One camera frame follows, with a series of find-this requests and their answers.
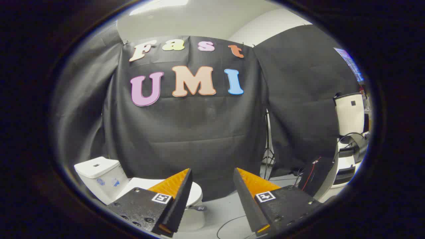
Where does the black tripod stand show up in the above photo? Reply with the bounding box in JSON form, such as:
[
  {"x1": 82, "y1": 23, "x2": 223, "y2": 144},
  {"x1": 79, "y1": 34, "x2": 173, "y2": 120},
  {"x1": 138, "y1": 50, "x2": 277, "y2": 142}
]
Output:
[{"x1": 262, "y1": 110, "x2": 276, "y2": 180}]

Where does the long black floor cable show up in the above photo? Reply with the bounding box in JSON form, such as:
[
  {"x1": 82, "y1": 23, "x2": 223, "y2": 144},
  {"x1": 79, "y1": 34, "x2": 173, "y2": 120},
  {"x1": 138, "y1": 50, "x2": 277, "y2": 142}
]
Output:
[{"x1": 216, "y1": 215, "x2": 248, "y2": 239}]

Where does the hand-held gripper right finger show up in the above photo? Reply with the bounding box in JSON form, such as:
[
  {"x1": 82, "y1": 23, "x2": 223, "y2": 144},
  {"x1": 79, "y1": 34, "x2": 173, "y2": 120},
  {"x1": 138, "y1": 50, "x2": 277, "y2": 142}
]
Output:
[{"x1": 233, "y1": 168, "x2": 322, "y2": 237}]

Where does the blue lit screen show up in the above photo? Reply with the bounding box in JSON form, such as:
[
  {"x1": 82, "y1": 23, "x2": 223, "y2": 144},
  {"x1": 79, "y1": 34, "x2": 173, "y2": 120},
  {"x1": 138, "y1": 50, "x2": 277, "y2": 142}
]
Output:
[{"x1": 334, "y1": 47, "x2": 365, "y2": 82}]

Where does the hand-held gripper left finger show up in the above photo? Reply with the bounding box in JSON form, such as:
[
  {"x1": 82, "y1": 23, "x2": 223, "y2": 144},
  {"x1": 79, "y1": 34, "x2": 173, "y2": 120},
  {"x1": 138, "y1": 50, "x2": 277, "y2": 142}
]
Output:
[{"x1": 107, "y1": 168, "x2": 193, "y2": 238}]

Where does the white machine with black cables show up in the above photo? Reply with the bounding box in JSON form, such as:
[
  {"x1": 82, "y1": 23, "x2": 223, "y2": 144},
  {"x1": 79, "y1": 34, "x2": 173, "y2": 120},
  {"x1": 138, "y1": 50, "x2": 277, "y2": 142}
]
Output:
[{"x1": 327, "y1": 93, "x2": 370, "y2": 201}]

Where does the black flat box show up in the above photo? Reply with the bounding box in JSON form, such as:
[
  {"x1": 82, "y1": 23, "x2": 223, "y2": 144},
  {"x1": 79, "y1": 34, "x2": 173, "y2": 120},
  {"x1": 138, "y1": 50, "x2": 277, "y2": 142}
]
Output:
[{"x1": 298, "y1": 157, "x2": 335, "y2": 197}]

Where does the white toilet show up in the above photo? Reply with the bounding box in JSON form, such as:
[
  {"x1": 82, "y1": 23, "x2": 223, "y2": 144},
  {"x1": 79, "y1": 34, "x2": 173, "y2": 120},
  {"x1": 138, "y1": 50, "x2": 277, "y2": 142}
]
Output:
[{"x1": 74, "y1": 157, "x2": 206, "y2": 233}]

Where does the thin red cable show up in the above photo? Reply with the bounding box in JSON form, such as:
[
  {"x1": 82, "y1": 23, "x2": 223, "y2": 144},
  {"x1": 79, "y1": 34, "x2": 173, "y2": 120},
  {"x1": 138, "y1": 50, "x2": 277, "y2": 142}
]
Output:
[{"x1": 307, "y1": 157, "x2": 322, "y2": 190}]

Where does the black backdrop cloth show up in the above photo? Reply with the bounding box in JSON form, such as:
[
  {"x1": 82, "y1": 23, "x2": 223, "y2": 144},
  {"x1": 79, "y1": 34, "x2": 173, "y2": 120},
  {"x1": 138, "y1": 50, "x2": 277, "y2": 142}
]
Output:
[{"x1": 103, "y1": 36, "x2": 269, "y2": 201}]

